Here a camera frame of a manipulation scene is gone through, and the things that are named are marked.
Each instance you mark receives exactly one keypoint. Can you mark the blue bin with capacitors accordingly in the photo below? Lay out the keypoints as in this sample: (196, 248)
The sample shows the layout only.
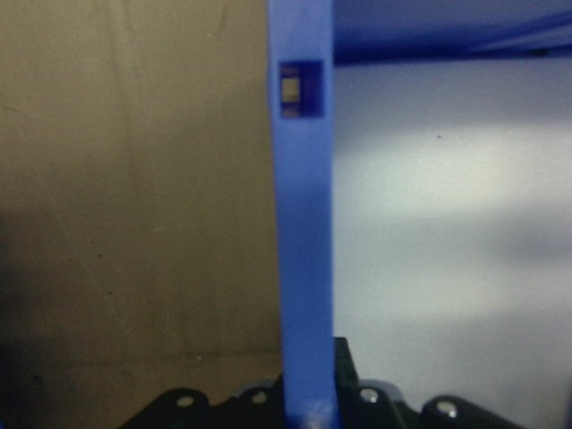
(304, 223)

